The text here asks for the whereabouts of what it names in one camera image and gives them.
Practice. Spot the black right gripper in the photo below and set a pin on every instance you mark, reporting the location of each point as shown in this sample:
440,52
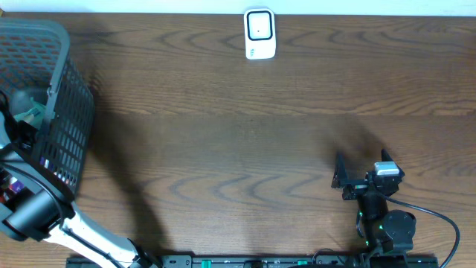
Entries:
360,187

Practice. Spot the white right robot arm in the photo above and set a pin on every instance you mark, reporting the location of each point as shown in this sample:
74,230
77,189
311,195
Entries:
386,231

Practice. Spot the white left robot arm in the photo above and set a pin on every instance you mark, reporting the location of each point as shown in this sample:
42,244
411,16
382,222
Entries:
191,183

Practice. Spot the grey plastic mesh basket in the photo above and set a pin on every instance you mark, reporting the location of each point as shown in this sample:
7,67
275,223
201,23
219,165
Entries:
37,69

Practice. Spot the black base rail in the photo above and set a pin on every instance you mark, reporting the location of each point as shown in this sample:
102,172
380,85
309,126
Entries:
326,259

